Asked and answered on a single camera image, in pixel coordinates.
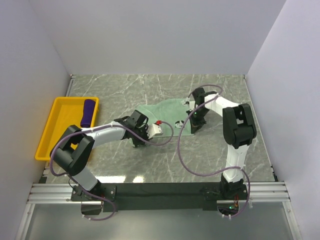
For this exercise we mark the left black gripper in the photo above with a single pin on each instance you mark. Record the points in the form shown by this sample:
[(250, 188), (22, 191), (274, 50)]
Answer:
[(137, 143)]

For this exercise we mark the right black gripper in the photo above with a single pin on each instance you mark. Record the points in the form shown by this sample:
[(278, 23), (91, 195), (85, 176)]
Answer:
[(196, 125)]

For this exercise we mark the green towel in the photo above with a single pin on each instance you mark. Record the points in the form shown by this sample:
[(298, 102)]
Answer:
[(172, 111)]

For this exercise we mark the purple towel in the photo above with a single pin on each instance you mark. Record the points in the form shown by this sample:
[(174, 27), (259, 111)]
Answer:
[(87, 113)]

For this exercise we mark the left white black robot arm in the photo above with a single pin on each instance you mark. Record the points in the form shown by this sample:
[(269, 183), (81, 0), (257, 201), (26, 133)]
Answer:
[(73, 149)]

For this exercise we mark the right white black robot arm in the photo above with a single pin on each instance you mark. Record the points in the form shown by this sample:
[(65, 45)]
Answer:
[(238, 128)]

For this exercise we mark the yellow plastic tray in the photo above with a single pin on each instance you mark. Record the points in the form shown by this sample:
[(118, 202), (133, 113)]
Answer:
[(65, 111)]

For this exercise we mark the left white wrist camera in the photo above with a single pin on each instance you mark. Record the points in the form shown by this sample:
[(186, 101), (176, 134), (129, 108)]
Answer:
[(154, 129)]

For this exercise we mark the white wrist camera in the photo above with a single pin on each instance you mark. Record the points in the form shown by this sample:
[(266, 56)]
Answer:
[(188, 104), (154, 129)]

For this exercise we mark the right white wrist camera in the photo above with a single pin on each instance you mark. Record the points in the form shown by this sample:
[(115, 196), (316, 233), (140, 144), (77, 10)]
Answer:
[(188, 104)]

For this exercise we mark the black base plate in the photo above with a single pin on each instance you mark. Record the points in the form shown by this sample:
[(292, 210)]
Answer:
[(154, 196)]

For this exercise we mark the aluminium frame rail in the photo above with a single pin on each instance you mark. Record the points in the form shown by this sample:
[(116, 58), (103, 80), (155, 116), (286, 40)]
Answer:
[(260, 192)]

